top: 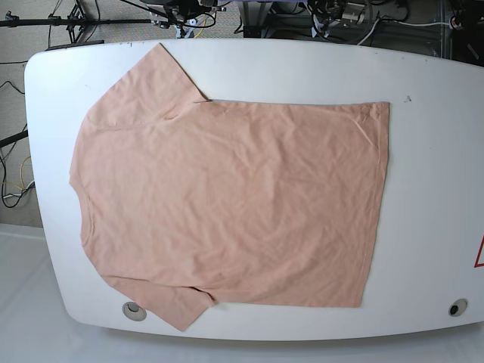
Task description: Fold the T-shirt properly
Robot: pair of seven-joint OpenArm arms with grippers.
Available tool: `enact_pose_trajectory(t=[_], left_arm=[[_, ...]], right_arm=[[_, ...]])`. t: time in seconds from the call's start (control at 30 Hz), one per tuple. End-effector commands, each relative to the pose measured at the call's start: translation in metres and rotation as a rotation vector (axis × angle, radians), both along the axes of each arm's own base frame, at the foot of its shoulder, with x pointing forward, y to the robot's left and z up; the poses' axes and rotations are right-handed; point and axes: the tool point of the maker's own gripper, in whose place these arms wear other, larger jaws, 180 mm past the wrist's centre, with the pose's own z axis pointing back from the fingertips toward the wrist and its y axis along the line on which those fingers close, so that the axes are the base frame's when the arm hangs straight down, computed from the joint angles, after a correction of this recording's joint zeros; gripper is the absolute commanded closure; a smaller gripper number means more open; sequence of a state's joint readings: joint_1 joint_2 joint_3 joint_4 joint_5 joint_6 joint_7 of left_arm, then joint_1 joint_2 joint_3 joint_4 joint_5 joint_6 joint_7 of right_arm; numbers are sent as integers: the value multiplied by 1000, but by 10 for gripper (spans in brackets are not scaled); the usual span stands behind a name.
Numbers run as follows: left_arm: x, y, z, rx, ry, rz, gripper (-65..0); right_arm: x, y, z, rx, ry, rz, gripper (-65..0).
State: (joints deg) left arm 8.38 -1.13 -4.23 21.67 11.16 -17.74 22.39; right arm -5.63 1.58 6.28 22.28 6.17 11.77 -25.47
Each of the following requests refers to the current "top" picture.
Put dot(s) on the peach pink T-shirt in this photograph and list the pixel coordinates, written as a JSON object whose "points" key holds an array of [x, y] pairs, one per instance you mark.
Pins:
{"points": [[188, 202]]}

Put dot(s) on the silver left table grommet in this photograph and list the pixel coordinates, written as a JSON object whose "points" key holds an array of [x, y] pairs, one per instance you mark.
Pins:
{"points": [[133, 311]]}

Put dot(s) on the black tripod stand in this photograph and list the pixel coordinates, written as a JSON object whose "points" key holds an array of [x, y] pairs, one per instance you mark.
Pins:
{"points": [[79, 26]]}

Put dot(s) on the red triangle table marking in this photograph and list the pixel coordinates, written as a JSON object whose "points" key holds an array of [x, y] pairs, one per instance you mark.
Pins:
{"points": [[479, 258]]}

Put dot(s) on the dark right table grommet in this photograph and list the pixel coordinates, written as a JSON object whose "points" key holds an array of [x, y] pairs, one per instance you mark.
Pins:
{"points": [[458, 307]]}

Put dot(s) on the grey robot base frame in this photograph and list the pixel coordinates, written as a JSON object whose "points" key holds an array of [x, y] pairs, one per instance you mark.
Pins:
{"points": [[274, 19]]}

